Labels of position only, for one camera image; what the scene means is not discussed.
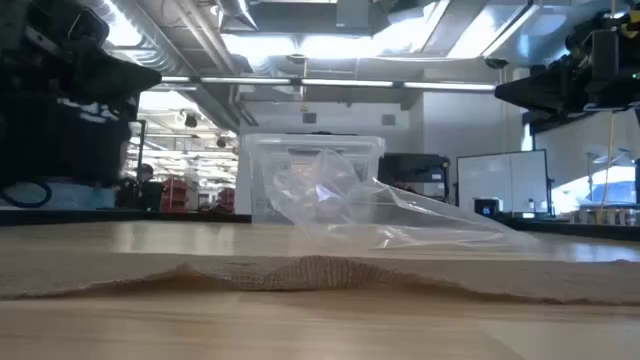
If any long ceiling light strip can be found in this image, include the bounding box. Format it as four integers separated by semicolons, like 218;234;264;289
159;74;496;94

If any person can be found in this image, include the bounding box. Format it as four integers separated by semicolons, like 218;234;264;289
135;162;165;211

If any yellow cable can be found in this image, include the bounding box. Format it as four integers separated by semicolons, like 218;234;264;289
598;110;617;211

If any clear plastic bag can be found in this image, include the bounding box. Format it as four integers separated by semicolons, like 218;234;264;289
263;148;537;251

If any brown elastic bandage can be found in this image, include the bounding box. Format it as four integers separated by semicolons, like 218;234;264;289
0;253;640;307

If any black gantry stand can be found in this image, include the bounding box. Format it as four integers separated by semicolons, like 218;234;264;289
132;119;149;182

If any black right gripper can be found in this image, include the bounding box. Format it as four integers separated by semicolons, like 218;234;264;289
493;9;640;116

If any whiteboard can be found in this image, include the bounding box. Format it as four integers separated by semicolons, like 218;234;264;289
456;148;551;214

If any red tool cart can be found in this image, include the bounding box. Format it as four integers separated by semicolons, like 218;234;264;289
216;186;237;214
158;175;189;213

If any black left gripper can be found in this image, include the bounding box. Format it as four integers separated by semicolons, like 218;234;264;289
0;0;162;104

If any dark looped cable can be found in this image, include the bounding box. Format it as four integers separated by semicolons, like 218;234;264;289
0;180;53;210

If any clear plastic storage box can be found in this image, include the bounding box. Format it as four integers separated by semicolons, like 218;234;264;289
242;132;387;226

